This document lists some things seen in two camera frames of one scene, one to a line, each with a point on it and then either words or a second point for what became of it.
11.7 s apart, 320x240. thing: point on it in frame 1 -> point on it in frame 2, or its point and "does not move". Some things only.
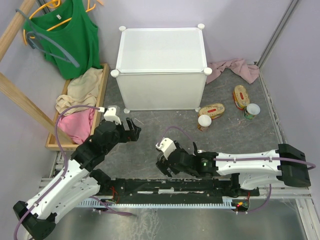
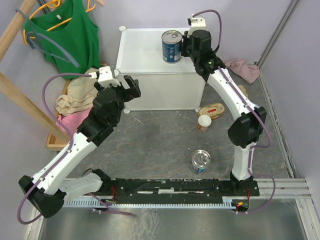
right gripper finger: x=163 y=168 -> x=183 y=50
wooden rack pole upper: x=14 y=28 does not move
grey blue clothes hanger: x=35 y=46 does not move
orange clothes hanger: x=54 y=4 does not move
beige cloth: x=82 y=90 does not move
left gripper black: x=131 y=135 -> x=131 y=93
